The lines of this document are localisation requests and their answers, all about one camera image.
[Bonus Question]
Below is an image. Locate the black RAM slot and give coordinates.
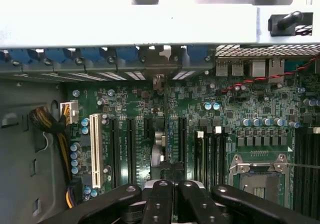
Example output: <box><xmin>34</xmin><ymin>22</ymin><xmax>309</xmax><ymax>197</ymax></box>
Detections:
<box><xmin>216</xmin><ymin>126</ymin><xmax>226</xmax><ymax>185</ymax></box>
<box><xmin>314</xmin><ymin>127</ymin><xmax>320</xmax><ymax>214</ymax></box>
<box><xmin>209</xmin><ymin>127</ymin><xmax>218</xmax><ymax>185</ymax></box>
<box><xmin>305</xmin><ymin>127</ymin><xmax>314</xmax><ymax>213</ymax></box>
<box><xmin>295</xmin><ymin>127</ymin><xmax>305</xmax><ymax>212</ymax></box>

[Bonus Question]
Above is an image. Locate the black PC case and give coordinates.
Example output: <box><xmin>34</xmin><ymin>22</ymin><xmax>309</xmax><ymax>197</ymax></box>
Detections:
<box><xmin>0</xmin><ymin>0</ymin><xmax>320</xmax><ymax>211</ymax></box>

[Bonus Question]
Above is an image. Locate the thin locking lever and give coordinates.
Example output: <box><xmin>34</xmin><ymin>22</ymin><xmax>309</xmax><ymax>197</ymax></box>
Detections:
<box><xmin>282</xmin><ymin>162</ymin><xmax>320</xmax><ymax>171</ymax></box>

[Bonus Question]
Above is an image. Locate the white power connector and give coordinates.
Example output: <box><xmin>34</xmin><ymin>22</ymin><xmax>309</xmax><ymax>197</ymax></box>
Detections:
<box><xmin>59</xmin><ymin>100</ymin><xmax>80</xmax><ymax>125</ymax></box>

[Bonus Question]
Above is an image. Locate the blue slot clip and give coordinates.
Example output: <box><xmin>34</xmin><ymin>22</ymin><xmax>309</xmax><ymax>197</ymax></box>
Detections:
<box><xmin>80</xmin><ymin>48</ymin><xmax>103</xmax><ymax>61</ymax></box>
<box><xmin>45</xmin><ymin>48</ymin><xmax>68</xmax><ymax>62</ymax></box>
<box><xmin>185</xmin><ymin>45</ymin><xmax>209</xmax><ymax>62</ymax></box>
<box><xmin>9</xmin><ymin>48</ymin><xmax>32</xmax><ymax>62</ymax></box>
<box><xmin>115</xmin><ymin>48</ymin><xmax>139</xmax><ymax>61</ymax></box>

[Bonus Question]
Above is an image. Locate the short black expansion slot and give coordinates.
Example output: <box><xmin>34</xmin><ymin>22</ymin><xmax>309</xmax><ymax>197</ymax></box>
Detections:
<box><xmin>143</xmin><ymin>115</ymin><xmax>154</xmax><ymax>139</ymax></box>

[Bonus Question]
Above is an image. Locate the red black twisted wire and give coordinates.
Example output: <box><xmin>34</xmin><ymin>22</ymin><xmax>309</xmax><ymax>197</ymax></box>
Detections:
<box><xmin>220</xmin><ymin>56</ymin><xmax>320</xmax><ymax>94</ymax></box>

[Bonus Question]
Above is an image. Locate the braided power cable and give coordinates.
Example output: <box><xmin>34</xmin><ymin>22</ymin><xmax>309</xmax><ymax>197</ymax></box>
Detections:
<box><xmin>29</xmin><ymin>105</ymin><xmax>84</xmax><ymax>210</ymax></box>

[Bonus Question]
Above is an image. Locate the silver rear port block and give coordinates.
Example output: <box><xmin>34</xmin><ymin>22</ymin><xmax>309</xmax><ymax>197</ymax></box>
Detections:
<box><xmin>215</xmin><ymin>59</ymin><xmax>231</xmax><ymax>77</ymax></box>
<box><xmin>267</xmin><ymin>58</ymin><xmax>286</xmax><ymax>78</ymax></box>
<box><xmin>251</xmin><ymin>59</ymin><xmax>267</xmax><ymax>78</ymax></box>
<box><xmin>230</xmin><ymin>59</ymin><xmax>245</xmax><ymax>77</ymax></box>

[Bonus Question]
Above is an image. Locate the CPU socket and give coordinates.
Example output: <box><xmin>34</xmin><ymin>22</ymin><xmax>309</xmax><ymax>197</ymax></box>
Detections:
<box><xmin>228</xmin><ymin>153</ymin><xmax>294</xmax><ymax>210</ymax></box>

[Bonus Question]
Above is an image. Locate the white expansion slot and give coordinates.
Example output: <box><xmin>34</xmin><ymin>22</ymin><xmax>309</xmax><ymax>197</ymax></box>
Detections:
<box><xmin>89</xmin><ymin>113</ymin><xmax>101</xmax><ymax>189</ymax></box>

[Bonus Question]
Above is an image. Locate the green motherboard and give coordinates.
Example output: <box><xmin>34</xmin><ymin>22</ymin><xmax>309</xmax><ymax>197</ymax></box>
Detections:
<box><xmin>58</xmin><ymin>71</ymin><xmax>320</xmax><ymax>224</ymax></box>

